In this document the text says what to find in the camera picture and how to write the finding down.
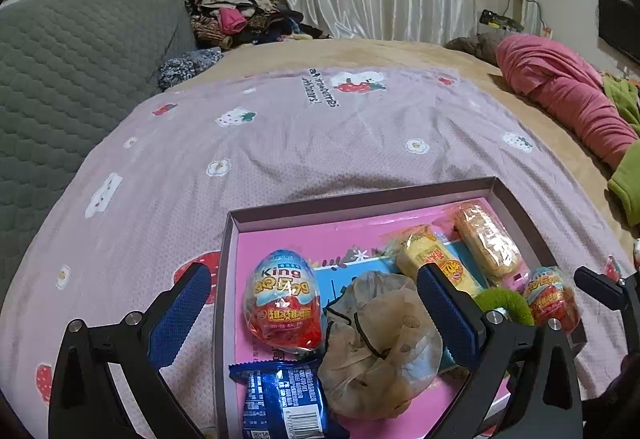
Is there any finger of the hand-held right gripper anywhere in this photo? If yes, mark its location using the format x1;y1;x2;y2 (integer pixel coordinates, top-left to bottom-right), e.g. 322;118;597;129
574;266;640;315

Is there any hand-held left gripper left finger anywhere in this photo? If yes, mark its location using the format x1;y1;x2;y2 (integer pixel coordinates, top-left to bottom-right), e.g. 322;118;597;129
48;262;213;439

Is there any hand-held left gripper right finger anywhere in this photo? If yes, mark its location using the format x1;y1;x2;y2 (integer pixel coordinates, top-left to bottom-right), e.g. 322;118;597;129
416;263;583;439

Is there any toy egg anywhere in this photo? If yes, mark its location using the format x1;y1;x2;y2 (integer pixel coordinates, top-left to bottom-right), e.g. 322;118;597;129
242;249;322;354
522;265;582;332

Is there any green scrunchie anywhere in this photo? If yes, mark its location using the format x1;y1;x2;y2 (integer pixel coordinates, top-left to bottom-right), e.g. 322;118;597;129
472;288;536;380

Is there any yellow cake packet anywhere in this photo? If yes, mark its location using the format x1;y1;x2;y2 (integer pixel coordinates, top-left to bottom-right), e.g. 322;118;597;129
385;225;486;297

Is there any beige scrunchie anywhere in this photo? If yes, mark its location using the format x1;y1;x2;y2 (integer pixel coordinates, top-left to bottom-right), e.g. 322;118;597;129
317;270;445;421

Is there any clear wafer biscuit packet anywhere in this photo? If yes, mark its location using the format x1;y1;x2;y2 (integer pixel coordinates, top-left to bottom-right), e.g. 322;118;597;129
454;200;525;279

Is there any blue snack packet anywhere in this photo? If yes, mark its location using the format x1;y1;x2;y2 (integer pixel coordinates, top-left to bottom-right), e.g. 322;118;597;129
228;359;351;439

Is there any shallow grey box tray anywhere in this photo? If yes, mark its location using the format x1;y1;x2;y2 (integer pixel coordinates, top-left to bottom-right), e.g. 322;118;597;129
212;176;588;439

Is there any green blanket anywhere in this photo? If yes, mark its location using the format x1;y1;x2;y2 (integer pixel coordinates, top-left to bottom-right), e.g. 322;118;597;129
602;74;640;222

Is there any pink quilt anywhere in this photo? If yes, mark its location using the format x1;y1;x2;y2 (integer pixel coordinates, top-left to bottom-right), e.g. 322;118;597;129
495;34;640;170

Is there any blue patterned cloth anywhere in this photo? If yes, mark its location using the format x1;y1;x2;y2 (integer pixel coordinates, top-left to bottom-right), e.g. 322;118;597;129
157;46;223;91

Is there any black television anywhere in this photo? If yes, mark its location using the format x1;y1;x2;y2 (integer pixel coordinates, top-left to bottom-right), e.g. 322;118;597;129
597;0;640;65

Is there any grey quilted headboard cover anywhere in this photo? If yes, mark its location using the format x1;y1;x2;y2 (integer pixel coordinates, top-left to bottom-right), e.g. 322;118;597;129
0;0;197;300

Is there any dark cloth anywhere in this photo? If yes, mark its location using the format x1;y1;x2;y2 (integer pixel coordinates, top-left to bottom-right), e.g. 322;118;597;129
444;32;501;65

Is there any black yellow object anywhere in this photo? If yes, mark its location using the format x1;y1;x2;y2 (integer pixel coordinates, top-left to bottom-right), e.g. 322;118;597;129
479;9;525;32

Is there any pile of clothes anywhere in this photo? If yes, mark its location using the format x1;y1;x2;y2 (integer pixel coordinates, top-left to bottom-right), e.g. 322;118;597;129
186;0;333;51

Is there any metal chair frame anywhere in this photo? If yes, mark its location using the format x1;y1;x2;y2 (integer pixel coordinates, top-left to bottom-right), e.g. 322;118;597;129
507;0;556;40

